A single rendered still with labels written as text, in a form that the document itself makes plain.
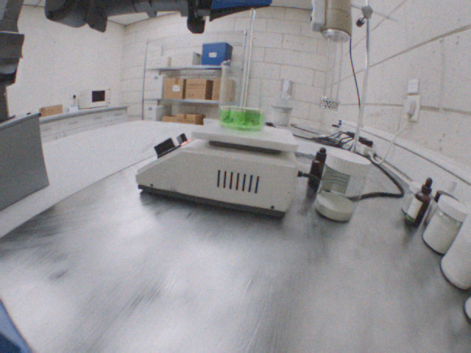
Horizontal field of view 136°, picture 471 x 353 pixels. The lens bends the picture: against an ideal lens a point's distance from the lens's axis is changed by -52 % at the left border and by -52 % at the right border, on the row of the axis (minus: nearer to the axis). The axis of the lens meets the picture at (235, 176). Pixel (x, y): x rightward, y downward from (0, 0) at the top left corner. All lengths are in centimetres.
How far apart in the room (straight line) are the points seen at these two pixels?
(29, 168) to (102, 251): 21
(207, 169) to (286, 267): 13
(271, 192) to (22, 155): 35
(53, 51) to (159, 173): 316
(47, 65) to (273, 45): 308
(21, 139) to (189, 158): 26
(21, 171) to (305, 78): 268
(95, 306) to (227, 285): 10
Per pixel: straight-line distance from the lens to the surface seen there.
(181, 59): 270
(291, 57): 274
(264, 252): 18
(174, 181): 24
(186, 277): 16
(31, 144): 35
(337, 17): 67
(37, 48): 325
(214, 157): 21
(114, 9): 27
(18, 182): 35
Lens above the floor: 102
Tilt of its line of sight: 22 degrees down
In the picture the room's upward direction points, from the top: 6 degrees clockwise
